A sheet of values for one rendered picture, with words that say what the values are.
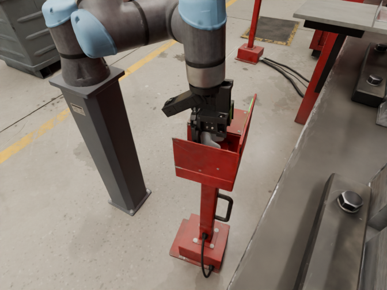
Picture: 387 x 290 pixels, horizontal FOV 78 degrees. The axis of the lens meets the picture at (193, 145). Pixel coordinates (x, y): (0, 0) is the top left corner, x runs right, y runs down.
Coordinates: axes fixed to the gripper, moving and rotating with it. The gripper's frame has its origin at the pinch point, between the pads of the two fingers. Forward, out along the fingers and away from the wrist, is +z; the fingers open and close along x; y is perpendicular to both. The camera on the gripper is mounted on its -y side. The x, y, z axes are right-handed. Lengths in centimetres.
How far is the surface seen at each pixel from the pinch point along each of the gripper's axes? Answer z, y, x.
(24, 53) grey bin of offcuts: 30, -198, 101
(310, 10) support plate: -24.2, 20.0, 31.4
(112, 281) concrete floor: 71, -39, -24
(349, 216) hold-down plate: -14.0, 27.4, -19.8
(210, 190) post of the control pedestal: 21.0, 0.9, 2.3
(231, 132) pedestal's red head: -3.3, 6.6, 4.8
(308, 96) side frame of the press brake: 53, 37, 118
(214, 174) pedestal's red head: 2.9, 4.7, -4.9
